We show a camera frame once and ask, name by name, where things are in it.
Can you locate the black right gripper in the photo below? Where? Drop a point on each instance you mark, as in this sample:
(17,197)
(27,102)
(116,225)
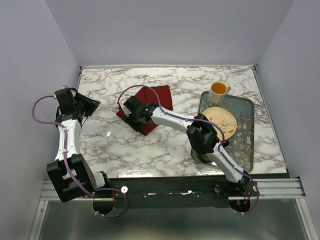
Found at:
(128,120)

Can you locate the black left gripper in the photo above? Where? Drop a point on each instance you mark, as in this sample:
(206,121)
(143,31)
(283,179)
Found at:
(92,105)

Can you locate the dark red cloth napkin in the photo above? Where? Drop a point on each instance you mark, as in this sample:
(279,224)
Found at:
(146,96)

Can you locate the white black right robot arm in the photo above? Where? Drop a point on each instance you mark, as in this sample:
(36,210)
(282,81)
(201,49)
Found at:
(201,134)

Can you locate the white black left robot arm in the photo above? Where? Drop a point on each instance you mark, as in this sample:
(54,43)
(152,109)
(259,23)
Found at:
(70,174)

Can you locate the red and black cup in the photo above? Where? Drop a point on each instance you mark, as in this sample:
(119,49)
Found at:
(202,158)

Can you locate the beige bird pattern plate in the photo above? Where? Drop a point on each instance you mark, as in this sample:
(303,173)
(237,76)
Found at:
(223,119)

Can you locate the white floral mug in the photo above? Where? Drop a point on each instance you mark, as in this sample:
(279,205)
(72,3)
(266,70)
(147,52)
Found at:
(217,93)

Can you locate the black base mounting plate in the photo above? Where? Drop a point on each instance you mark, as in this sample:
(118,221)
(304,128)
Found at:
(109,201)

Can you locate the teal floral serving tray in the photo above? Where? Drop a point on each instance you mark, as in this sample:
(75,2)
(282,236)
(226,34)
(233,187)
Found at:
(241,147)

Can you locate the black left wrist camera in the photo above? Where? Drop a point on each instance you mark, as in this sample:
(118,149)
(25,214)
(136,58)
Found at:
(65,97)

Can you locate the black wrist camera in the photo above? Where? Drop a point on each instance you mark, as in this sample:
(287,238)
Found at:
(65,97)
(132,106)

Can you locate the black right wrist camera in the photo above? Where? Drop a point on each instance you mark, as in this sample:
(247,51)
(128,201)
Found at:
(132,106)

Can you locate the aluminium frame rail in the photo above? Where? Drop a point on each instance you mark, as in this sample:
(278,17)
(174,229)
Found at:
(266,188)

